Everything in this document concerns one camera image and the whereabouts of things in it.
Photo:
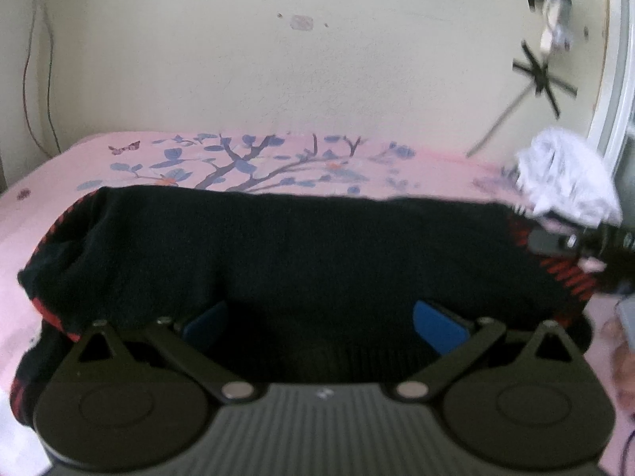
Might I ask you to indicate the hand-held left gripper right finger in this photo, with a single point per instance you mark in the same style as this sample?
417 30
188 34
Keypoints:
436 327

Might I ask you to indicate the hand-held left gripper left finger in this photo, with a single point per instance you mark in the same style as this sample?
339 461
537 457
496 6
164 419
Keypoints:
206 325

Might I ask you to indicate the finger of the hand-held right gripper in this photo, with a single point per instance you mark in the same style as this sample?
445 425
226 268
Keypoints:
545 242

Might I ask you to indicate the black red patterned sweater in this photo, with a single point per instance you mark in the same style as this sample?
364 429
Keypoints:
297 258

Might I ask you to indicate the person's right hand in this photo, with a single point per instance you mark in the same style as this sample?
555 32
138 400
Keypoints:
624 377

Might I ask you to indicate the white crumpled cloth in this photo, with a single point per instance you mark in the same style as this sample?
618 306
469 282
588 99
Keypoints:
565 178

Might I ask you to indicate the pink floral bed sheet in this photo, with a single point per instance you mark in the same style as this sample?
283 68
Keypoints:
74 168

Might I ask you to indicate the white window frame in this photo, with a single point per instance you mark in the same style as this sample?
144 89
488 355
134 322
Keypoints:
612 59

